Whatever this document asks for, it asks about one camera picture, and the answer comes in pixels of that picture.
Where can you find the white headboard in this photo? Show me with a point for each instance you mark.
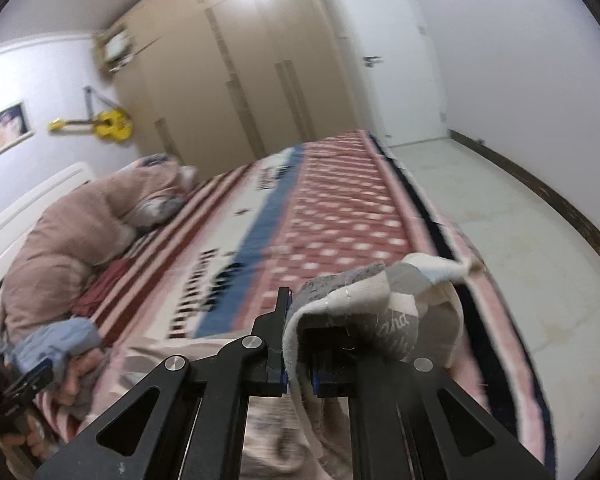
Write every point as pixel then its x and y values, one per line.
pixel 17 220

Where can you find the cream patterned pajama pants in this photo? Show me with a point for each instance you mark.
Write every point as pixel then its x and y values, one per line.
pixel 408 306

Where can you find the black door handle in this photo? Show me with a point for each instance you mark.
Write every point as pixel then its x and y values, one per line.
pixel 371 61

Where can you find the wooden wardrobe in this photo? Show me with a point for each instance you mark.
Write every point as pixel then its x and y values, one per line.
pixel 220 83

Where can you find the pink striped duvet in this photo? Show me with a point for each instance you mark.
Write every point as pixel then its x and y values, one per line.
pixel 88 227

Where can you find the left hand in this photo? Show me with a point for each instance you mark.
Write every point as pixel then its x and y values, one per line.
pixel 33 440

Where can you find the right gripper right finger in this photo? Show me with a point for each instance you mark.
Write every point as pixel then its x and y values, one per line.
pixel 410 420

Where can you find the clothes on wardrobe shelf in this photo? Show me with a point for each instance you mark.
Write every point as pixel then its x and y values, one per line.
pixel 115 51

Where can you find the striped polka dot bed blanket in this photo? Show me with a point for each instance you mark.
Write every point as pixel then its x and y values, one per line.
pixel 314 209

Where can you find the white door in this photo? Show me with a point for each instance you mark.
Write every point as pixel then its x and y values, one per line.
pixel 405 89

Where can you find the dark red folded garment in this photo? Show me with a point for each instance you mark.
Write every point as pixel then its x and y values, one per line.
pixel 99 286

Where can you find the yellow ukulele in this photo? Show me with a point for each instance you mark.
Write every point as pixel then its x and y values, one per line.
pixel 105 118

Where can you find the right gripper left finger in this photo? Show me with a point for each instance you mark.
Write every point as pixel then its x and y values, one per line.
pixel 186 419

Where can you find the light blue folded garment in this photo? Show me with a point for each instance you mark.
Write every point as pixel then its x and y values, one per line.
pixel 58 343

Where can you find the framed wall picture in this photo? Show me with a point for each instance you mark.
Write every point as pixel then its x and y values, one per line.
pixel 14 126

